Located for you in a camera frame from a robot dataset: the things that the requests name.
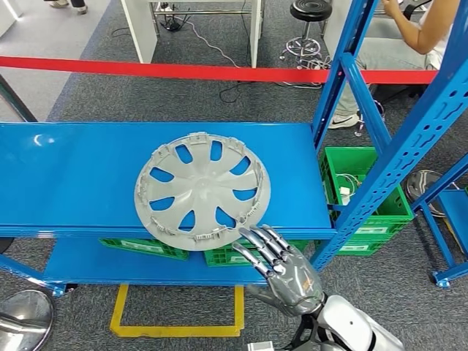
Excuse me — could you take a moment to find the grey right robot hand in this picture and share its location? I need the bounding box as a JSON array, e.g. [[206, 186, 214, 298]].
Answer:
[[232, 223, 326, 319]]

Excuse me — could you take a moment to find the white floor cable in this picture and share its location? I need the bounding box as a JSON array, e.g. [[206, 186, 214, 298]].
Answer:
[[184, 18, 239, 67]]

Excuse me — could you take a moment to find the white cable bundle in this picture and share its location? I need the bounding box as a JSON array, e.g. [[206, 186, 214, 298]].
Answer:
[[334, 172, 363, 207]]

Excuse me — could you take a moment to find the white desk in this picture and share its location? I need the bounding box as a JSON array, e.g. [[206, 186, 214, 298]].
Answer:
[[120, 0, 265, 69]]

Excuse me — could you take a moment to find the black floor cable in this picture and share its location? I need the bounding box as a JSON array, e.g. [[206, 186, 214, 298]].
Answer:
[[219, 80, 257, 105]]

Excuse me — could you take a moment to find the green plastic crate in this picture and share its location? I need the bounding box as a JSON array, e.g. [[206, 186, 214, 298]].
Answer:
[[334, 237, 385, 257], [98, 237, 190, 261], [203, 239, 309, 268], [319, 146, 415, 241]]

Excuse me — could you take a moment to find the black camera bracket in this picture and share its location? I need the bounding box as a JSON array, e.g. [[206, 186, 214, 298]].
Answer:
[[283, 314, 322, 351]]

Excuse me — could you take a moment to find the black round stool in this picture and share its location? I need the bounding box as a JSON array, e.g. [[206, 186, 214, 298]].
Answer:
[[279, 0, 333, 63]]

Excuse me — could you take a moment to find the chrome round floor base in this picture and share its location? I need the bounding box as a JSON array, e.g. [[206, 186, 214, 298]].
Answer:
[[405, 168, 462, 216]]

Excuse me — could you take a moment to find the red barrier belt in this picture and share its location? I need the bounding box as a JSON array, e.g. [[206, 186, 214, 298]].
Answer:
[[0, 56, 439, 85]]

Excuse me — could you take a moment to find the blue metal shelf rack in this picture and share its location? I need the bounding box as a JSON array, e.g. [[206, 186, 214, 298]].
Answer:
[[411, 154, 468, 290], [0, 0, 468, 301]]

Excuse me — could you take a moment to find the black office chair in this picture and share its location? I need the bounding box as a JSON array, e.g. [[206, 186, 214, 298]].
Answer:
[[369, 83, 428, 105]]

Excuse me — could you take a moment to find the grey plastic wheel cover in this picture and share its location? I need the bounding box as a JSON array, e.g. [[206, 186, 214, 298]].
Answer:
[[134, 132, 272, 252]]

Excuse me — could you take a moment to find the black power strip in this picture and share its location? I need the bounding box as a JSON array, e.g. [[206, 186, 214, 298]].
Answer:
[[159, 2, 191, 33]]

